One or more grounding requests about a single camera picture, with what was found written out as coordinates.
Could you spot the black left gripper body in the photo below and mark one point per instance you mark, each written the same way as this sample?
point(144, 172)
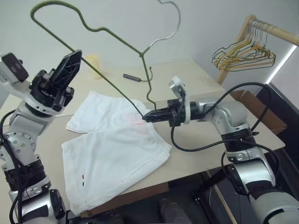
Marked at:
point(42, 91)

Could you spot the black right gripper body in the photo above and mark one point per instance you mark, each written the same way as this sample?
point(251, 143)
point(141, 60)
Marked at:
point(176, 112)

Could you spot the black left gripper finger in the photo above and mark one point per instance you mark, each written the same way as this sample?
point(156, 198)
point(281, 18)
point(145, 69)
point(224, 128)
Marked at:
point(67, 72)

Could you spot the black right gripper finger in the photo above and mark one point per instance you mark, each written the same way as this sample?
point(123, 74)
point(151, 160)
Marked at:
point(158, 119)
point(161, 112)

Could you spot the white shorts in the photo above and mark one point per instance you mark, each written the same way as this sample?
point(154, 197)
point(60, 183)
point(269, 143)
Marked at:
point(112, 149)

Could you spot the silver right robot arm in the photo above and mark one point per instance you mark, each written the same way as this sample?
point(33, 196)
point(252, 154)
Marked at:
point(233, 116)

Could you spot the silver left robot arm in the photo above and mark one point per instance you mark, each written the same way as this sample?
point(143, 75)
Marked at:
point(25, 121)

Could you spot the pale yellow cylinder cup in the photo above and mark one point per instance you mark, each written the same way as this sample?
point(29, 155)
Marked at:
point(94, 64)

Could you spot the brown cardboard box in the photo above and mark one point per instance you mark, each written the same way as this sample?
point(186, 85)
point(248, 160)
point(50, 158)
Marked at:
point(266, 114)

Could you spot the dark rounded shape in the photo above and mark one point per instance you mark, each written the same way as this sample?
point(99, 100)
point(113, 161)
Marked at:
point(172, 211)
point(121, 219)

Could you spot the wooden clothes rack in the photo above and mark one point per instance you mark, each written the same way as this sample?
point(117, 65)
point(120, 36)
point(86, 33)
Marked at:
point(243, 28)

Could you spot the dark cabinet panel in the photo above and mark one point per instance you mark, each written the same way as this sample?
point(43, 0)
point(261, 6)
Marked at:
point(285, 109)

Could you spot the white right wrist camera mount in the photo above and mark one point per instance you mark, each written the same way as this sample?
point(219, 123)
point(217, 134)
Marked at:
point(187, 109)

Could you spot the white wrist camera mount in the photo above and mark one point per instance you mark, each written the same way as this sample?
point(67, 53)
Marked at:
point(187, 109)
point(11, 86)

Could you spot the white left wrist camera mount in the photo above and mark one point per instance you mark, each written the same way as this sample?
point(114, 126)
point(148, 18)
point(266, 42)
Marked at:
point(11, 86)

